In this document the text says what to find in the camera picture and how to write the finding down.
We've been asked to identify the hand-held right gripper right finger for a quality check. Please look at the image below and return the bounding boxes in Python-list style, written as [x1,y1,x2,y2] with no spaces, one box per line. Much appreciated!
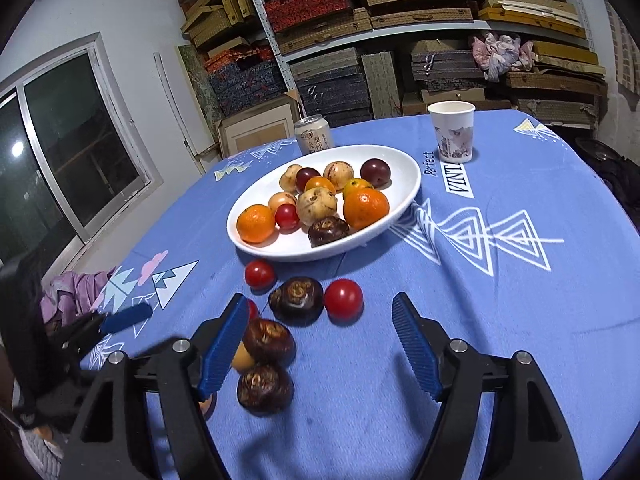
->
[391,291,583,480]

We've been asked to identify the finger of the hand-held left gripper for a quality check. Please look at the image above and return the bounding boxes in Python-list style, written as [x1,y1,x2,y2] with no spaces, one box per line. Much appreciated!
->
[47,312,103,338]
[55,302,154,356]

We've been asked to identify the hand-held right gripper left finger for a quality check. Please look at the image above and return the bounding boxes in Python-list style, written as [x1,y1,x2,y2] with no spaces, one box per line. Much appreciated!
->
[60,294,251,480]

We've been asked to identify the orange yellow tomato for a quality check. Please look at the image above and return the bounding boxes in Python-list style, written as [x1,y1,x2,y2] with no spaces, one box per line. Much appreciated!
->
[231,341,257,373]

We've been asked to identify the orange mandarin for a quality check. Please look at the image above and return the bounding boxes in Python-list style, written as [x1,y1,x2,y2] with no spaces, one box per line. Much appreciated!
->
[236,204,277,244]
[343,187,390,231]

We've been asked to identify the white oval plate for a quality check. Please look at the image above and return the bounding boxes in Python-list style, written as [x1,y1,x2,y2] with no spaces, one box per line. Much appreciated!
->
[226,144,422,262]

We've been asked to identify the small green-stemmed mandarin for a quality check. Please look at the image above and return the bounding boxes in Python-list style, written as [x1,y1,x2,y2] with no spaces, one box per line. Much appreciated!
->
[342,177,376,200]

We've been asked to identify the pale beige fruit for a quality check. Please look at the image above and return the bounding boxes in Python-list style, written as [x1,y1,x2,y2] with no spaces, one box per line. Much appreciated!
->
[278,164,304,195]

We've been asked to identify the large dark red plum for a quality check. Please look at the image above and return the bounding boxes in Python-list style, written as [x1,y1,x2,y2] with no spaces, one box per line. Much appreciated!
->
[360,158,392,188]

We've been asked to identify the person's left forearm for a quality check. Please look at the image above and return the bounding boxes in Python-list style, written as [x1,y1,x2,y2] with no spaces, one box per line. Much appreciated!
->
[17,425,68,478]

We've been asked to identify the dark object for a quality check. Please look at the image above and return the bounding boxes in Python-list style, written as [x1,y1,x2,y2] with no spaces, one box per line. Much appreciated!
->
[0,260,51,401]

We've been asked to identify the blue printed tablecloth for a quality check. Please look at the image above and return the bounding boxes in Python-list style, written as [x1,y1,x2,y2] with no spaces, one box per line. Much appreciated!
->
[40,110,640,480]

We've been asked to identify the tan round fruit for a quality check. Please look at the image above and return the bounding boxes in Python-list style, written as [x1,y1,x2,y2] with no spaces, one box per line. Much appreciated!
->
[268,191,298,216]

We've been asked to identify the small dark red plum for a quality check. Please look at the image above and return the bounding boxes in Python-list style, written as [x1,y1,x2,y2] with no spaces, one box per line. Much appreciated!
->
[295,166,322,192]

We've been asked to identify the beige red-streaked fruit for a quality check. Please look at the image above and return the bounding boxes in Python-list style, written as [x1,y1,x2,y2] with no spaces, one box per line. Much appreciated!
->
[322,161,356,192]

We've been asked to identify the silver drink can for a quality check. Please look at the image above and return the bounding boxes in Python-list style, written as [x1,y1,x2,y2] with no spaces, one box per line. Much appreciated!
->
[294,115,335,156]

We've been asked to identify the printed paper cup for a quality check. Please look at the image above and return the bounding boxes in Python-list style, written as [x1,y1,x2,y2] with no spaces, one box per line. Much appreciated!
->
[427,101,476,163]

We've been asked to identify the green patterned board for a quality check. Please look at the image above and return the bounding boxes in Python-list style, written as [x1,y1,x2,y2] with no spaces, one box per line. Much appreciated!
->
[177,44,223,126]

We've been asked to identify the stack of blue red boxes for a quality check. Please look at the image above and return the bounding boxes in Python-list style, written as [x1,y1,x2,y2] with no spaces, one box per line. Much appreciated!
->
[202,42,291,117]

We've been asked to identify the upright woven box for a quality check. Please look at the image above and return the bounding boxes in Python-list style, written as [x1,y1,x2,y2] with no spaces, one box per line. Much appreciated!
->
[361,51,403,120]

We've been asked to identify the stack of dark grey boxes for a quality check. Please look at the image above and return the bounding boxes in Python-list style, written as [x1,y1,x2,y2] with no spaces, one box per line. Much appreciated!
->
[290,47,375,128]

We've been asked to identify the stack of dark brown boxes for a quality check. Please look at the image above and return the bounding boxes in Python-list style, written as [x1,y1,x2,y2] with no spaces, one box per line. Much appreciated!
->
[402,37,488,116]

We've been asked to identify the metal shelf rack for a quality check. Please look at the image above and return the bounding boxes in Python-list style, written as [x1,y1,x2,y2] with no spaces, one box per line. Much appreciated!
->
[235,0,601,111]

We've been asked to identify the stack of brown woven boxes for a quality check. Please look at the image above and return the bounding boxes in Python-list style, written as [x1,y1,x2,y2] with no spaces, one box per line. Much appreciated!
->
[505,67,608,128]

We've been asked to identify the pile of woven tan boxes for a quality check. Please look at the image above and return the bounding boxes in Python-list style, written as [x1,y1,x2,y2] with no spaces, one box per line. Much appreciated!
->
[177,0,261,56]

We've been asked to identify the pink crumpled cloth on shelf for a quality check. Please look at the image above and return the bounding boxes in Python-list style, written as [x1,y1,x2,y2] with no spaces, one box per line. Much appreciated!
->
[470,31,536,83]

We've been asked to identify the rows of woven shelf boxes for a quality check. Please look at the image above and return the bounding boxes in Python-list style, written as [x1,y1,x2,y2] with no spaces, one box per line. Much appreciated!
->
[247,0,501,56]

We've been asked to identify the stack of yellow boxes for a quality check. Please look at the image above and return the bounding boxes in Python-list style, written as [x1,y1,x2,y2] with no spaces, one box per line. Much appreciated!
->
[477,0,606,66]

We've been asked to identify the checked beige curtain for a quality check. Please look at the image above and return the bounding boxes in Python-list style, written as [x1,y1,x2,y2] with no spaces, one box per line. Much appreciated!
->
[602,0,638,91]

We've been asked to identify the aluminium frame window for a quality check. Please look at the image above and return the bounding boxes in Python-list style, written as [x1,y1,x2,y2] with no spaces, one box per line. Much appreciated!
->
[0,32,163,266]

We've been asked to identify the wooden picture frame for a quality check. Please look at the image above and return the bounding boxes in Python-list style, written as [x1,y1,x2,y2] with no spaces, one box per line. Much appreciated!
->
[215,91,307,160]

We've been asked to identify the white wall strip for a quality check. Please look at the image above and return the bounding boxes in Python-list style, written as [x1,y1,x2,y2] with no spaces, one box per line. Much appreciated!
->
[152,51,203,158]

